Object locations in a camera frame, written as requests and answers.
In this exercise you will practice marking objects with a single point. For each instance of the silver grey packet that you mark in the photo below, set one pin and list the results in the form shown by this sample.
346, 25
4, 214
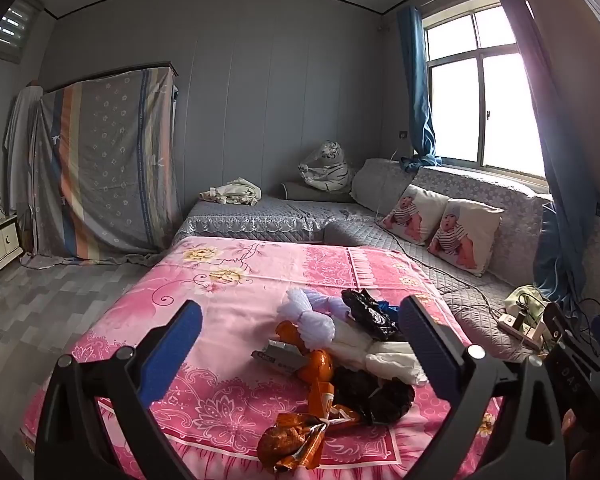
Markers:
280, 355

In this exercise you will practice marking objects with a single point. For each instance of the light green cloth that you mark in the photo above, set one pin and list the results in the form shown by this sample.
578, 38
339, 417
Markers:
517, 296

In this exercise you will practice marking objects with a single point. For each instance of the cream crumpled cloth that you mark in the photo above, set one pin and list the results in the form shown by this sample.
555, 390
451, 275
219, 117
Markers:
235, 191

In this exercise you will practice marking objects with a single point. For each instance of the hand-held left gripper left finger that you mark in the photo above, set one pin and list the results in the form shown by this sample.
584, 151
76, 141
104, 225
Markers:
176, 342

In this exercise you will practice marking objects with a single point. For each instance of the short blue curtain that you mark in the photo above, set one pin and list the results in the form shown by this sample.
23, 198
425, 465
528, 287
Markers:
420, 100

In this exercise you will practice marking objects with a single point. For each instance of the purple haired small doll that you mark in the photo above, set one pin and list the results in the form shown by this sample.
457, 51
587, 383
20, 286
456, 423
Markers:
305, 312

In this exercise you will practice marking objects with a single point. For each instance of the black printed plastic bag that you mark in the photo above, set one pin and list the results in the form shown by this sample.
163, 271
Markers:
367, 312

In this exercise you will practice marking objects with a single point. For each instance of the grey window blind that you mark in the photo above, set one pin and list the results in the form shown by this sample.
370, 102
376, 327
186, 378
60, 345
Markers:
12, 27

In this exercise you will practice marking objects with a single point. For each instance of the blue wrapper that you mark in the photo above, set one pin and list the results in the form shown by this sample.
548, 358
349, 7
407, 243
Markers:
390, 308

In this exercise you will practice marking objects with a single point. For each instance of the white hanging cloth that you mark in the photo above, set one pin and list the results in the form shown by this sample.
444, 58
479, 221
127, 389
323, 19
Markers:
22, 150

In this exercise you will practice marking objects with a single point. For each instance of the white tiger plush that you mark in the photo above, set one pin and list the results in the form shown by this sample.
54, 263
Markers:
330, 165

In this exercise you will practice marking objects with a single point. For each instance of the pink white power strip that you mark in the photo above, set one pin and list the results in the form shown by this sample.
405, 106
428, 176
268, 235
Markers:
510, 326

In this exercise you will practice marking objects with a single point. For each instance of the long blue curtain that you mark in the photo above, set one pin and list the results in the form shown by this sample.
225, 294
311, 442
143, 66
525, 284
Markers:
555, 185

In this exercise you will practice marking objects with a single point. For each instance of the window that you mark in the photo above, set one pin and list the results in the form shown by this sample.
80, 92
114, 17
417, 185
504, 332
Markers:
460, 110

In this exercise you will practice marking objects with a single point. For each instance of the pink floral blanket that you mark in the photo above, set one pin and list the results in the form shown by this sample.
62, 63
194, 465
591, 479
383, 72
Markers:
230, 320

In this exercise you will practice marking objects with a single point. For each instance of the grey pillow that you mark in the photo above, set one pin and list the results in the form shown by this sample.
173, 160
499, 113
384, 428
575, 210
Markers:
300, 192

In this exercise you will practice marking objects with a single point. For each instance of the white cloth bundle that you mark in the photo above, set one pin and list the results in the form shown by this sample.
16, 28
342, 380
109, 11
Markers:
380, 360

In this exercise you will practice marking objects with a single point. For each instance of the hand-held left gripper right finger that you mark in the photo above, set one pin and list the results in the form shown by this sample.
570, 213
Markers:
427, 342

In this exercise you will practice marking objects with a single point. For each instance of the long orange wrapper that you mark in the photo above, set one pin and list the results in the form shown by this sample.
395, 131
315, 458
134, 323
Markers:
320, 365

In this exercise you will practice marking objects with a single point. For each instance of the baby print cushion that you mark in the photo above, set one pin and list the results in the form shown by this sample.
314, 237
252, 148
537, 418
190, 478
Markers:
410, 215
460, 237

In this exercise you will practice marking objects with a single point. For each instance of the dark brown plastic bag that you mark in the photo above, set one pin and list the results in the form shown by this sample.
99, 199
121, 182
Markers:
385, 400

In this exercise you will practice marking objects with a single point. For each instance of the white cabinet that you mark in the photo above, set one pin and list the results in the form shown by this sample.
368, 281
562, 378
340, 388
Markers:
2, 245

